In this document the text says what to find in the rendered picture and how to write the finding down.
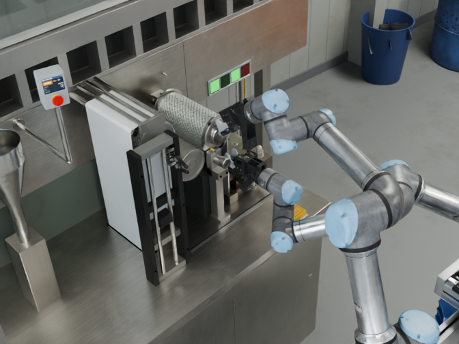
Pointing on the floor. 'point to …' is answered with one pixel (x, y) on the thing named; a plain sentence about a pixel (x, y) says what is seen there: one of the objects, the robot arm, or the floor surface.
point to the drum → (446, 35)
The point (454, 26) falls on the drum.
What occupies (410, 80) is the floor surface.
